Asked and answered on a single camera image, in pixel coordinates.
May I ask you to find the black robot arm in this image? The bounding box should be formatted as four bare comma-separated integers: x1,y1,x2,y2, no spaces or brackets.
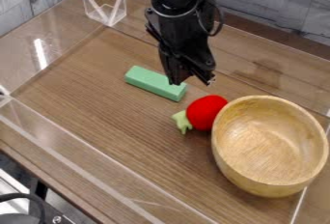
144,0,224,85

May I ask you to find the light wooden bowl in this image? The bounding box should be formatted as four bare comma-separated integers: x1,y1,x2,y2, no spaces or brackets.
211,96,330,198

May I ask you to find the clear acrylic corner bracket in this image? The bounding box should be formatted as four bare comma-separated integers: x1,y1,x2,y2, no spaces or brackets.
83,0,127,27

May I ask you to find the red plush strawberry fruit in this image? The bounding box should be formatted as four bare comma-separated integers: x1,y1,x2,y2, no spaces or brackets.
171,95,228,134

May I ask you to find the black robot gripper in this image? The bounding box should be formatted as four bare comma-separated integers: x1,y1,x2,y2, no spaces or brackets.
145,2,223,86

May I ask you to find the clear acrylic enclosure wall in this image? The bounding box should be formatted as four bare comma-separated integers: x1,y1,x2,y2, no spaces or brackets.
0,0,330,224

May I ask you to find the green rectangular foam block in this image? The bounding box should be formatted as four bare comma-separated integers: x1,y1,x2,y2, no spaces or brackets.
125,66,187,101

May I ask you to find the black cable bottom left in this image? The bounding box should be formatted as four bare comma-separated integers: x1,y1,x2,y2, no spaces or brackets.
0,192,47,224

